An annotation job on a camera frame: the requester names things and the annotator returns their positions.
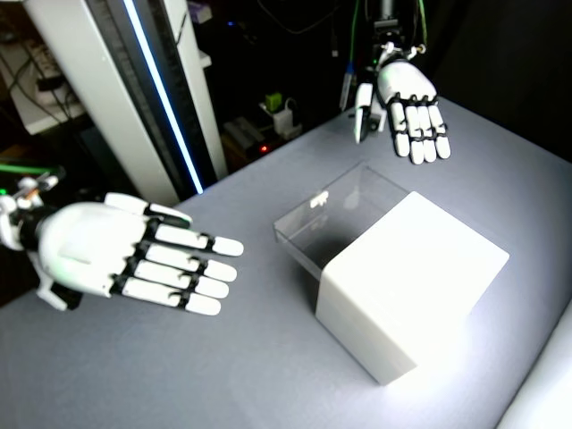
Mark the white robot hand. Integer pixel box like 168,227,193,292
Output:
33,191,245,316
352,60,452,165

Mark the clear acrylic box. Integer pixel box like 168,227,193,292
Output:
272,164,410,282

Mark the white box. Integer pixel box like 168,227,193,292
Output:
315,190,511,387

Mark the white power adapter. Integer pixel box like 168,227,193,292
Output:
270,97,303,139

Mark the grey table cloth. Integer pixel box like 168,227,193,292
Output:
0,95,572,429

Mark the white column with blue light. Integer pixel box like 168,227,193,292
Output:
24,0,230,207

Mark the white shelf with power strip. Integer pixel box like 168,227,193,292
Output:
0,38,87,136

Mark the black device with red light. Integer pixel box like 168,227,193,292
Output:
222,116,290,163

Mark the purple box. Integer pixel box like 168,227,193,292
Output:
186,0,214,24

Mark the white cable connector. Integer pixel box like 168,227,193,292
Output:
339,62,358,113

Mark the green cable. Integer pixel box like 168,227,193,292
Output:
346,0,361,72
0,163,66,179

